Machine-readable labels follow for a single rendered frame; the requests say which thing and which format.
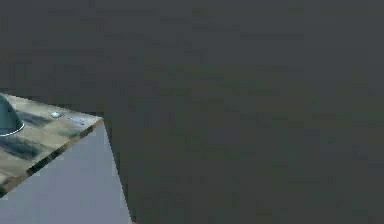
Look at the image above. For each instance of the grey cabinet with marbled top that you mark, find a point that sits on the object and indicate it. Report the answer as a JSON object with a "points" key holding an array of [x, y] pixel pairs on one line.
{"points": [[60, 173]]}

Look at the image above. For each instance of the small silver round object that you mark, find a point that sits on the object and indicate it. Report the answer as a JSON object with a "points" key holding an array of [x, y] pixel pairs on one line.
{"points": [[56, 115]]}

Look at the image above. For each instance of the small blue flat utensil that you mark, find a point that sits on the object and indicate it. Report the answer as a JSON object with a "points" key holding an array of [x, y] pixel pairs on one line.
{"points": [[76, 121]]}

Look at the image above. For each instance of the teal cone-shaped vessel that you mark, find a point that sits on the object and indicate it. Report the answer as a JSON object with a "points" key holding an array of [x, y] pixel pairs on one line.
{"points": [[7, 120]]}

